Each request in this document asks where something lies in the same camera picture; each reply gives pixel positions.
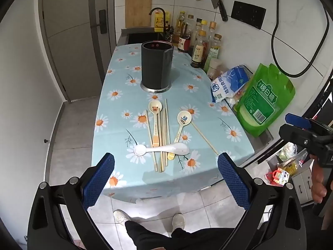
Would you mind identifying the dark kitchen sink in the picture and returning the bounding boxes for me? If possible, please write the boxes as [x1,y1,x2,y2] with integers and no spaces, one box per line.
[121,27,169,46]

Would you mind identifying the cream spoon with bear print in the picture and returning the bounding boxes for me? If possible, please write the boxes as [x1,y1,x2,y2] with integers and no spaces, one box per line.
[148,100,162,147]

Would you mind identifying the person's black trousers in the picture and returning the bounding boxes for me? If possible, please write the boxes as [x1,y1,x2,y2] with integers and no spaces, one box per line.
[125,220,237,250]

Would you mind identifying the person's right shoe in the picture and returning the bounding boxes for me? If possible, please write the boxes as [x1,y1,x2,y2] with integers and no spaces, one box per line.
[172,214,186,231]

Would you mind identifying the grey box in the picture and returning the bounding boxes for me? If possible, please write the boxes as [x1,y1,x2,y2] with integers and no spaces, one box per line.
[291,159,315,206]

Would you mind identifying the black wall socket panel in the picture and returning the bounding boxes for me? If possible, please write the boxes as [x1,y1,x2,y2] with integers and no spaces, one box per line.
[231,1,266,30]

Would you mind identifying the person's left shoe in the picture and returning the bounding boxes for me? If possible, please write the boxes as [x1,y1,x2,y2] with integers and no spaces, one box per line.
[114,210,132,226]

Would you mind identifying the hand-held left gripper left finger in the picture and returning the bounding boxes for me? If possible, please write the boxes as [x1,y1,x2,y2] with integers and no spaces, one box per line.
[27,152,116,250]

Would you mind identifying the yellow dish soap bottle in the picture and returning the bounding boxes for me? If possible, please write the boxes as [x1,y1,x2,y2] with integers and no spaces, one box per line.
[154,11,171,29]

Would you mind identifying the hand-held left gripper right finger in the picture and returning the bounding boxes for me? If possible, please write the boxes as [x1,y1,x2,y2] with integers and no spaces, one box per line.
[217,152,307,250]

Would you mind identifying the bunch of wooden chopsticks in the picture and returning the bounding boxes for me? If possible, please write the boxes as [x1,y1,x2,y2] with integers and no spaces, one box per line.
[145,98,172,173]

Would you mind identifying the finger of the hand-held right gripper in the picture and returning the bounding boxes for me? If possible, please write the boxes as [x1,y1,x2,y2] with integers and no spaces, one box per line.
[279,124,326,151]
[285,113,333,136]

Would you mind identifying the pale wooden chopstick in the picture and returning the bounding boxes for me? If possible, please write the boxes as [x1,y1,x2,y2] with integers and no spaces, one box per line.
[191,122,219,155]

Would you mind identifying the cream spoon with blue cartoon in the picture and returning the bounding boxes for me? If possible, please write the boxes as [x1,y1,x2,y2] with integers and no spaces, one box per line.
[168,111,193,160]

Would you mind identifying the person's right hand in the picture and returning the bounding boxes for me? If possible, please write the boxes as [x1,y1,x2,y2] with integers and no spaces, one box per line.
[310,154,329,204]

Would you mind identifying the green sugar bag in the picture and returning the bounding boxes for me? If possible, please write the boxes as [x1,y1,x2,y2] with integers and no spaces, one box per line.
[234,63,296,138]

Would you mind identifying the white lid spice jar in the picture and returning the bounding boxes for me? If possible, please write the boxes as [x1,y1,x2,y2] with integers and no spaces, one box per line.
[208,59,223,80]

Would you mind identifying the white plastic bag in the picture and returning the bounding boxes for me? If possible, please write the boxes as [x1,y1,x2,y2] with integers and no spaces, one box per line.
[227,94,245,107]

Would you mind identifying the white and blue salt bag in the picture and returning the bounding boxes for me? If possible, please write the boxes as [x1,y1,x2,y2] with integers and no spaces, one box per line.
[210,65,253,103]

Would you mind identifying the cluster of condiment bottles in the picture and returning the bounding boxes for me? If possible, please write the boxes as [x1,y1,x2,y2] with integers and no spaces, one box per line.
[172,11,223,74]

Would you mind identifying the red basket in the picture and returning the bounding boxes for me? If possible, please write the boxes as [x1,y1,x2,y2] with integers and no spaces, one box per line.
[265,169,290,186]

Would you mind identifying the clear plastic bag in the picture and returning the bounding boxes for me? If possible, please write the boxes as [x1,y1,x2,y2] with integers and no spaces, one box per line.
[277,143,307,175]

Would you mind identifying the black hanging cable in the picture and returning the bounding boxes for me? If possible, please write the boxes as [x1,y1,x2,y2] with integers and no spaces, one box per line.
[271,0,329,78]

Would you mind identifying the blue daisy print tablecloth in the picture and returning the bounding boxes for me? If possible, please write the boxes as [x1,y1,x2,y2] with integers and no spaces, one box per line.
[91,43,255,204]

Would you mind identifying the grey door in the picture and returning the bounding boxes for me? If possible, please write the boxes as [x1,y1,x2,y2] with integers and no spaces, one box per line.
[39,0,116,102]

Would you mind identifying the plain white spoon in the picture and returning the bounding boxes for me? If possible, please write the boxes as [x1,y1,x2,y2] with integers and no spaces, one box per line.
[134,143,190,157]

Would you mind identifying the wooden cutting board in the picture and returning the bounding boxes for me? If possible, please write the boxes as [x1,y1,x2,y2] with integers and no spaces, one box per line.
[125,0,152,29]

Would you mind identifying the black curved faucet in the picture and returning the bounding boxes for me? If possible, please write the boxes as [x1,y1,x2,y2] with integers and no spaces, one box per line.
[149,7,169,41]

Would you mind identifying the black cylindrical utensil holder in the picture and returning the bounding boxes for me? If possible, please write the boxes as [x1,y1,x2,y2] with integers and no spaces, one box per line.
[140,40,174,93]

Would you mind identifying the black door lock handle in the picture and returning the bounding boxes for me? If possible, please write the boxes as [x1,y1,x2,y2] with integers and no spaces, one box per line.
[91,10,108,34]

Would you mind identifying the person's shoe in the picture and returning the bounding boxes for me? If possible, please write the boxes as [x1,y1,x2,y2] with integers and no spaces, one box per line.
[114,210,132,226]
[172,214,186,231]

